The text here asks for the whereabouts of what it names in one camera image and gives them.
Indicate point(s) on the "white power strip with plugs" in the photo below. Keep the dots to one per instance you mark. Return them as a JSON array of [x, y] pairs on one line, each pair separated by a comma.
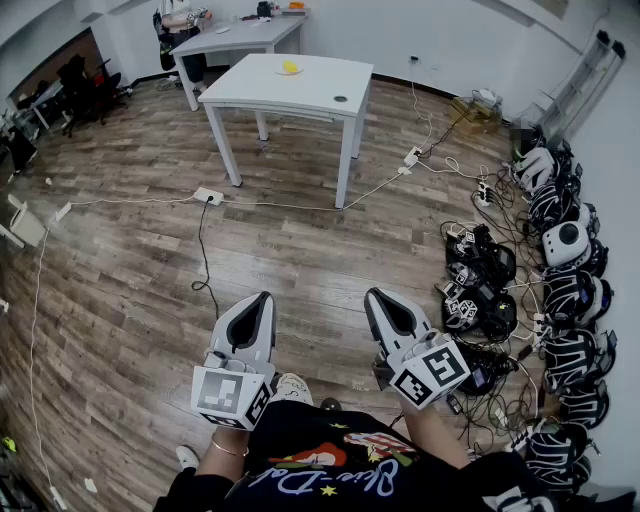
[[483, 194]]

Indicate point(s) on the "row of black white headsets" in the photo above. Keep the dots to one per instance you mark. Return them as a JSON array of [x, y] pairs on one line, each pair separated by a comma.
[[575, 350]]

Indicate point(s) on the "white square power strip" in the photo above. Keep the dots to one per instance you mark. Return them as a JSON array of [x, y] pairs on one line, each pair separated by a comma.
[[207, 194]]

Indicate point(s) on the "person's left forearm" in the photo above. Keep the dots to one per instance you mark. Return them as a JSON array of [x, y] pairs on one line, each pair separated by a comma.
[[220, 457]]

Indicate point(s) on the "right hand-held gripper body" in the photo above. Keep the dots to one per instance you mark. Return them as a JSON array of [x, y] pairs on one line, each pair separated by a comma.
[[430, 372]]

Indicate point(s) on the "person's right forearm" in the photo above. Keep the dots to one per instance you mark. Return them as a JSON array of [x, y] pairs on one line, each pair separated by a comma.
[[430, 435]]

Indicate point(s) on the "white power adapter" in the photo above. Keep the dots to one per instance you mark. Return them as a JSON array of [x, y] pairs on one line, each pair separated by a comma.
[[63, 211]]

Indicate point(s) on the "long grey table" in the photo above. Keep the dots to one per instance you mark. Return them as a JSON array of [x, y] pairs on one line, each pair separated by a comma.
[[240, 37]]

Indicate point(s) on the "person's plain white shoe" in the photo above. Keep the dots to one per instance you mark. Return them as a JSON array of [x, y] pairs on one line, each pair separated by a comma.
[[187, 456]]

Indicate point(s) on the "pile of spare black grippers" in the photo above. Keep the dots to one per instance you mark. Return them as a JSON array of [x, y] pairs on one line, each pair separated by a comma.
[[480, 285]]

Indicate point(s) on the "person's patterned white shoe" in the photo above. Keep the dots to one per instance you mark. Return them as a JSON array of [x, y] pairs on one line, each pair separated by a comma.
[[295, 389]]

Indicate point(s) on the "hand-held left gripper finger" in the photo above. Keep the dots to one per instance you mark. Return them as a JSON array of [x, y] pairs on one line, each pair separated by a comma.
[[222, 325], [268, 330]]

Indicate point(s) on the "black red office chair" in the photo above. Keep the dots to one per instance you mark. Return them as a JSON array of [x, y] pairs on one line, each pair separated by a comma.
[[110, 90]]

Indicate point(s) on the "white round-domed headset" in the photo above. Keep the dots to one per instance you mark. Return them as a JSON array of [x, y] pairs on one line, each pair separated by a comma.
[[565, 245]]

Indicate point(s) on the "white square table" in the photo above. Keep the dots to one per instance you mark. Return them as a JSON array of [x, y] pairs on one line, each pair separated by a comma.
[[300, 92]]

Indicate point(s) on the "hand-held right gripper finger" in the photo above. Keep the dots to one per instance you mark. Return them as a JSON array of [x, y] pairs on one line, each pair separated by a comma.
[[382, 325], [417, 315]]

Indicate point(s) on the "white power strip by table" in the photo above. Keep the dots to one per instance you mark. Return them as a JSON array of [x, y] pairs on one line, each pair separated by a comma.
[[412, 156]]

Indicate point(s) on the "white metal shelf rack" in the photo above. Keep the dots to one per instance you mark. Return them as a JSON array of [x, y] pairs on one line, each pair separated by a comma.
[[580, 85]]

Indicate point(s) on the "orange object on white box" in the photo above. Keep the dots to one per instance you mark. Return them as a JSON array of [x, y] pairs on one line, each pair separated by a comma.
[[297, 5]]

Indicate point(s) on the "cardboard box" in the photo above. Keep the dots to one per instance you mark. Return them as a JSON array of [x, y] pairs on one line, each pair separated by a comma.
[[475, 117]]

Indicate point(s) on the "person's black printed t-shirt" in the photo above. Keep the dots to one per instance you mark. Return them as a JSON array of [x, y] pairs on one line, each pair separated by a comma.
[[300, 440]]

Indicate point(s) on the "black container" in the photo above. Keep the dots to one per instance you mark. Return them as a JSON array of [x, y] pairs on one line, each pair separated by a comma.
[[263, 8]]

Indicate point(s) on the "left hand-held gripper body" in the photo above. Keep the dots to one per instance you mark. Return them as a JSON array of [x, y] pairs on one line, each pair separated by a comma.
[[220, 392]]

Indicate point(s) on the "yellow banana-like object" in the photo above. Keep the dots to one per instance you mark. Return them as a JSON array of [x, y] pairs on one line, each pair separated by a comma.
[[289, 66]]

